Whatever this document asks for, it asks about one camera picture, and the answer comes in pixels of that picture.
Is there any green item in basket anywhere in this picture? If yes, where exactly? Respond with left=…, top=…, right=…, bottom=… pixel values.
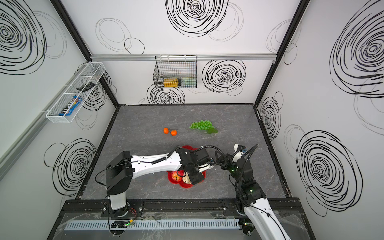
left=180, top=78, right=197, bottom=88

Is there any blue candy packet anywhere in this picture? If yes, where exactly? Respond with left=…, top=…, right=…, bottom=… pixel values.
left=59, top=96, right=83, bottom=116

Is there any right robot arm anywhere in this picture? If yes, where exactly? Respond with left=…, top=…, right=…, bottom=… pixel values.
left=222, top=144, right=291, bottom=240

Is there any red flower-shaped fruit bowl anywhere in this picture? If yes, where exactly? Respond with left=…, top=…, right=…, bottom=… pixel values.
left=167, top=145, right=206, bottom=189

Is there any white wire shelf basket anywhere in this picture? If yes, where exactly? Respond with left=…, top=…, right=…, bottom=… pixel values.
left=46, top=62, right=106, bottom=124

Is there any beige garlic bulb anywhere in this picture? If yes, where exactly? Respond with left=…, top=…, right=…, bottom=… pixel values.
left=182, top=173, right=192, bottom=185

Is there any grey slotted cable duct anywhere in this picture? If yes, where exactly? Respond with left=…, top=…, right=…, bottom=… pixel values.
left=64, top=219, right=241, bottom=231

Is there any red apple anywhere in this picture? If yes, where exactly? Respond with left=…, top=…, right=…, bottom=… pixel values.
left=171, top=172, right=183, bottom=183

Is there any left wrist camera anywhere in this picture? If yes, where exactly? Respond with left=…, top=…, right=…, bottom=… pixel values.
left=198, top=163, right=215, bottom=172

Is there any green grape bunch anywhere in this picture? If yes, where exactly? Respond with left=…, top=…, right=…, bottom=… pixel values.
left=189, top=120, right=218, bottom=134

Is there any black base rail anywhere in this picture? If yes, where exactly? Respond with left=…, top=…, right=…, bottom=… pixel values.
left=61, top=197, right=304, bottom=218

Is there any yellow box in basket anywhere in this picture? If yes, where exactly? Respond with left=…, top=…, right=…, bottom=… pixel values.
left=163, top=78, right=180, bottom=88

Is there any black wire basket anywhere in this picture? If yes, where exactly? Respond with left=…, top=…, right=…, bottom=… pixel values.
left=153, top=55, right=198, bottom=88

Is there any black remote control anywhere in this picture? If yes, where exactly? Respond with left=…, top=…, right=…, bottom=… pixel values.
left=77, top=82, right=96, bottom=93

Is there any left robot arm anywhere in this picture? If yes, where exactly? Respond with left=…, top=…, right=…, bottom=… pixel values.
left=100, top=146, right=214, bottom=216

